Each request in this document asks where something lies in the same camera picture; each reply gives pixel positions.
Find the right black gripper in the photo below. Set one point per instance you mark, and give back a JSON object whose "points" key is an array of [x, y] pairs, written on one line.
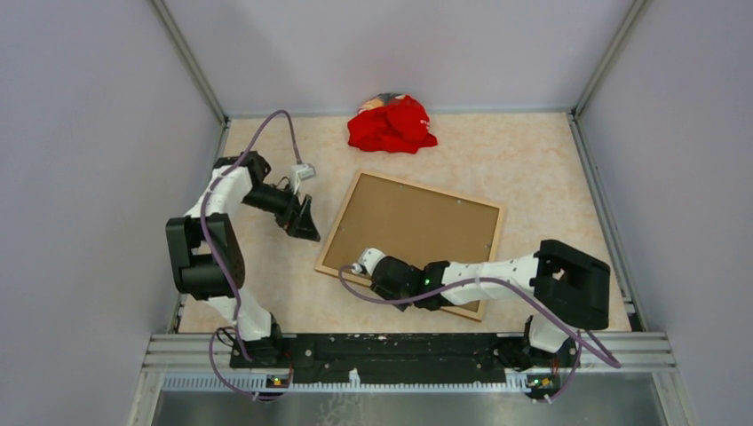
{"points": [[384, 292]]}

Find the red crumpled cloth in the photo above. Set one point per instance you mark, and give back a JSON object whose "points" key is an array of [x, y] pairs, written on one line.
{"points": [[393, 123]]}

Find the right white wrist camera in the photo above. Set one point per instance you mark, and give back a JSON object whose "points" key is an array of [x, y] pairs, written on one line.
{"points": [[368, 261]]}

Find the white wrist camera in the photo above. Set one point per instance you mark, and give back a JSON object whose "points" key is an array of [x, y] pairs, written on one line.
{"points": [[299, 173], [368, 261]]}

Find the wooden picture frame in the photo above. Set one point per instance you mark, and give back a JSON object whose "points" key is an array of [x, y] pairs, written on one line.
{"points": [[412, 235]]}

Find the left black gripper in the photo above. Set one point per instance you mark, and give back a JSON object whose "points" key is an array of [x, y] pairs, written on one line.
{"points": [[299, 224]]}

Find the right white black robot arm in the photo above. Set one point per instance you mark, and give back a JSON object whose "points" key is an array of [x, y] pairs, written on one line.
{"points": [[568, 288]]}

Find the aluminium front rail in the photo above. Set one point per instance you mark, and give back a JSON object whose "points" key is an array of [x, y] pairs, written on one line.
{"points": [[195, 362]]}

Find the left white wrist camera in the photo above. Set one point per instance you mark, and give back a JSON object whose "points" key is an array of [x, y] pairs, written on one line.
{"points": [[299, 173]]}

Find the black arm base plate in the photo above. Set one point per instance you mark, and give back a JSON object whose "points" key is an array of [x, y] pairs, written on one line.
{"points": [[464, 358]]}

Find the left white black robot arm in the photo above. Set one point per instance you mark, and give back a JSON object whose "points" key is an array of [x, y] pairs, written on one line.
{"points": [[205, 254]]}

